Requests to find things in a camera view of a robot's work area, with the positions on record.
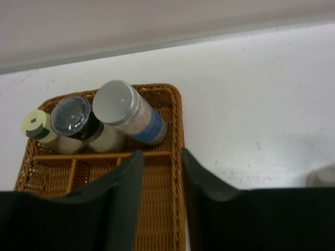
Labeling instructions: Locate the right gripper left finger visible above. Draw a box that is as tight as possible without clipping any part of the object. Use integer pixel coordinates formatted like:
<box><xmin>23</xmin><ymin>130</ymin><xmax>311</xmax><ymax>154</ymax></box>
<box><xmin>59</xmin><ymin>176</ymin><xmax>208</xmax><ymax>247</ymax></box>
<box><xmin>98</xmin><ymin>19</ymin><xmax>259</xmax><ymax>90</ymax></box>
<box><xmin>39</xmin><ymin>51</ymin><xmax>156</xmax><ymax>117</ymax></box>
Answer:
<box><xmin>1</xmin><ymin>151</ymin><xmax>144</xmax><ymax>250</ymax></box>

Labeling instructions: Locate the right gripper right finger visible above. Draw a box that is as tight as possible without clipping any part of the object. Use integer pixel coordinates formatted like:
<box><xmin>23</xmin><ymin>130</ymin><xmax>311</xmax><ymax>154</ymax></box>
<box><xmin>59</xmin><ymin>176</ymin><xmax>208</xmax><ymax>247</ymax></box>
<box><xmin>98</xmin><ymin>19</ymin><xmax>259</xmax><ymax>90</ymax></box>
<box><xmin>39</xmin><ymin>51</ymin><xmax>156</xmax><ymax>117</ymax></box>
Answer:
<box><xmin>182</xmin><ymin>149</ymin><xmax>334</xmax><ymax>250</ymax></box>

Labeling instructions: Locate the black cap salt grinder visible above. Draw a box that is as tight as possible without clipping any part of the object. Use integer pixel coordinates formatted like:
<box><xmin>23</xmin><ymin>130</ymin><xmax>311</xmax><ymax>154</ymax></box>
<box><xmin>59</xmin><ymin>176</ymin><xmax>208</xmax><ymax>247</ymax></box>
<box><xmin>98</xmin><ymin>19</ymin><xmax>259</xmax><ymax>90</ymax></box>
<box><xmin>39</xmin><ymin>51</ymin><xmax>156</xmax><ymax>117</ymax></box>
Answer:
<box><xmin>50</xmin><ymin>96</ymin><xmax>126</xmax><ymax>153</ymax></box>

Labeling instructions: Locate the silver cap blue label bottle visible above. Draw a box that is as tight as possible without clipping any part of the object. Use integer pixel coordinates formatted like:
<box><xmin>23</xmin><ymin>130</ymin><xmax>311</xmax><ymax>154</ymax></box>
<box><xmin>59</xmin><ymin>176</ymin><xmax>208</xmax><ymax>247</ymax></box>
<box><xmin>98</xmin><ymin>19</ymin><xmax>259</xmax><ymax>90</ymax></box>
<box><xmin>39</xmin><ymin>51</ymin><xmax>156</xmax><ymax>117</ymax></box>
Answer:
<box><xmin>92</xmin><ymin>80</ymin><xmax>168</xmax><ymax>145</ymax></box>

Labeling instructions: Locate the yellow cap spice bottle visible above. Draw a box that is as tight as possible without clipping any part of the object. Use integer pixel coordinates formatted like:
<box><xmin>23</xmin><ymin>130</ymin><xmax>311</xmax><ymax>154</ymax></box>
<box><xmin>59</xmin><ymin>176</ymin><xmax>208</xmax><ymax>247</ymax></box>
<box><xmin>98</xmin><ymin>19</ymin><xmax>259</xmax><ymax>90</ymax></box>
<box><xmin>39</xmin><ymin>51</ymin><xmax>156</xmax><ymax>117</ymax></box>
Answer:
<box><xmin>21</xmin><ymin>109</ymin><xmax>85</xmax><ymax>155</ymax></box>

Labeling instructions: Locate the brown wicker divided tray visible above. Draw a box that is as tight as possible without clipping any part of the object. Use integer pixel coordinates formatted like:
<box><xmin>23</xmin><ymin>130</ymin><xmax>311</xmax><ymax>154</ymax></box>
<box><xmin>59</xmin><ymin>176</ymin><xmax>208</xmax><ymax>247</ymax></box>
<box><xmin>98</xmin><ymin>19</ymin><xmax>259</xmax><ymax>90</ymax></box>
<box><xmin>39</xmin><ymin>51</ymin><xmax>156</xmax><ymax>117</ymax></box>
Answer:
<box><xmin>14</xmin><ymin>84</ymin><xmax>186</xmax><ymax>250</ymax></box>

